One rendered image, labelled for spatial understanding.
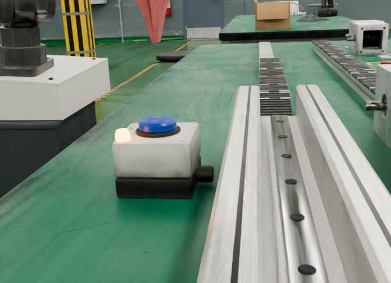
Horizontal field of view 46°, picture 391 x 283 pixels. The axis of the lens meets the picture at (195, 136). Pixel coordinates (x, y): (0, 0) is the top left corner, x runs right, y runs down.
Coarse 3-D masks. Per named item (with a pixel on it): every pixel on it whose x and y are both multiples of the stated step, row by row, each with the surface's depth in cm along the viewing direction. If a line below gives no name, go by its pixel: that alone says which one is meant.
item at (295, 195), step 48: (240, 96) 53; (240, 144) 36; (288, 144) 44; (336, 144) 35; (240, 192) 27; (288, 192) 34; (336, 192) 28; (384, 192) 26; (240, 240) 22; (288, 240) 27; (336, 240) 28; (384, 240) 21
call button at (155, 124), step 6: (144, 120) 49; (150, 120) 49; (156, 120) 49; (162, 120) 48; (168, 120) 48; (174, 120) 49; (138, 126) 49; (144, 126) 48; (150, 126) 47; (156, 126) 47; (162, 126) 47; (168, 126) 48; (174, 126) 48; (150, 132) 47; (156, 132) 47
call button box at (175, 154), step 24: (120, 144) 46; (144, 144) 46; (168, 144) 46; (192, 144) 47; (120, 168) 47; (144, 168) 46; (168, 168) 46; (192, 168) 46; (120, 192) 48; (144, 192) 47; (168, 192) 47; (192, 192) 47
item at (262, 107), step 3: (261, 105) 74; (264, 105) 74; (267, 105) 74; (270, 105) 74; (273, 105) 74; (276, 105) 74; (279, 105) 74; (282, 105) 73; (285, 105) 73; (288, 105) 73; (261, 108) 73; (264, 108) 73; (267, 108) 73; (270, 108) 73; (273, 108) 73; (276, 108) 73; (279, 108) 73; (282, 108) 72; (285, 108) 72; (288, 108) 72; (291, 108) 72
